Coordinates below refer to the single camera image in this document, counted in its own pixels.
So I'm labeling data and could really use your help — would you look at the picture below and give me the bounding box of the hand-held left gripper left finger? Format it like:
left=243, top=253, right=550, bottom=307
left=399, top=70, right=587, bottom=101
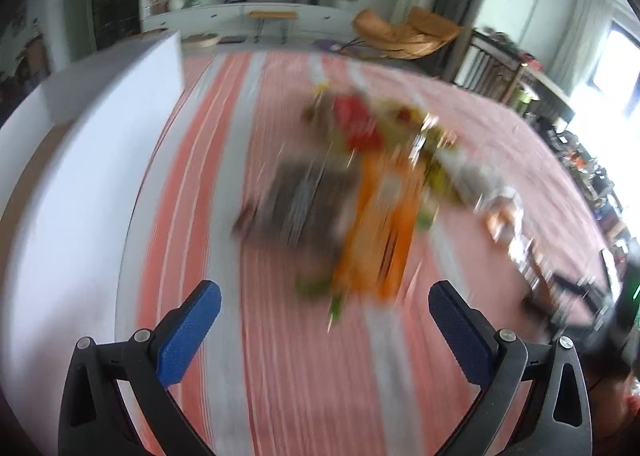
left=58, top=280, right=222, bottom=456

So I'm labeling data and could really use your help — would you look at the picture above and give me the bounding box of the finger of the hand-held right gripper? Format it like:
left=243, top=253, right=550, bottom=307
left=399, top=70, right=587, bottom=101
left=547, top=272, right=613, bottom=299
left=522, top=295, right=598, bottom=333

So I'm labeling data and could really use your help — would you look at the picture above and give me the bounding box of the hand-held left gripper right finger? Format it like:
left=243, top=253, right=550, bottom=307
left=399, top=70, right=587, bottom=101
left=428, top=280, right=593, bottom=456

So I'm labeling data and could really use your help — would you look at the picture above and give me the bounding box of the clear snack packet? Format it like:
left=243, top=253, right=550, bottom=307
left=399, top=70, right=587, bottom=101
left=465, top=161, right=528, bottom=243

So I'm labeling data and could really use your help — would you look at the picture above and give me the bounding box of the orange snack packet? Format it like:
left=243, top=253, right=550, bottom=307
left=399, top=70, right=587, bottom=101
left=331, top=151, right=427, bottom=301

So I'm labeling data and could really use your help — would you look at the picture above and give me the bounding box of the green snack packet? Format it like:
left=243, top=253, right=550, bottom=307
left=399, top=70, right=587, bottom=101
left=295, top=273, right=347, bottom=323

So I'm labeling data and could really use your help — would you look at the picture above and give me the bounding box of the yellow snack packet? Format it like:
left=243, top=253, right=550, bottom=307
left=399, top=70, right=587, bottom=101
left=400, top=106, right=467, bottom=218

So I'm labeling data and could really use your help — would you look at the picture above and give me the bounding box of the dark brown snack packet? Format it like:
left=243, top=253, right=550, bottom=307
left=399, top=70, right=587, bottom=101
left=234, top=156, right=362, bottom=253

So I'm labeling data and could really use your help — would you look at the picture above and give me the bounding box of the white cardboard box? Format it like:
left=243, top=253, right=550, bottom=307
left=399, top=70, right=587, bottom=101
left=0, top=30, right=183, bottom=437

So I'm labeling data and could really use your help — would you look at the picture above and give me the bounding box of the red snack packet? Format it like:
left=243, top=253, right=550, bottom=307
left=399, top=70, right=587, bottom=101
left=332, top=95, right=387, bottom=153

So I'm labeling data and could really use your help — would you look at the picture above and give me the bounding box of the red white striped blanket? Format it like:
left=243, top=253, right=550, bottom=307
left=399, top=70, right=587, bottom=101
left=115, top=50, right=621, bottom=456

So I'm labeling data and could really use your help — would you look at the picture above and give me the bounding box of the cluttered side shelf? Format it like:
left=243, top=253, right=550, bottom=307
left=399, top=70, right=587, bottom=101
left=517, top=61, right=640, bottom=262

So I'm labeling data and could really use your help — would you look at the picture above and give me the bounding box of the radiator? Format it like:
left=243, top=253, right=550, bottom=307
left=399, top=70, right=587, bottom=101
left=452, top=29, right=527, bottom=103

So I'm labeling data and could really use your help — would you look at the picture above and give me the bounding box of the sheer window curtain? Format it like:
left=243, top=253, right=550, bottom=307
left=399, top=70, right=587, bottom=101
left=547, top=0, right=617, bottom=93

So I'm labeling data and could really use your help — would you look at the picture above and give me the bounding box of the round woven basket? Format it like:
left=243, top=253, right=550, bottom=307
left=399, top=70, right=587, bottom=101
left=181, top=33, right=221, bottom=48

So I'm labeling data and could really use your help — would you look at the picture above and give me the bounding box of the orange lounge chair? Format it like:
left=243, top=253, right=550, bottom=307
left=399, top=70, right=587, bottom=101
left=351, top=6, right=463, bottom=60

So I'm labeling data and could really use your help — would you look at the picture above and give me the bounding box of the white television cabinet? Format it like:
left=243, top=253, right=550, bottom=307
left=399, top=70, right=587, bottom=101
left=142, top=0, right=361, bottom=36

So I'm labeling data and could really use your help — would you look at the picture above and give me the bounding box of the wooden bench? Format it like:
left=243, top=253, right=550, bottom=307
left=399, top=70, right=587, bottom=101
left=248, top=10, right=298, bottom=43

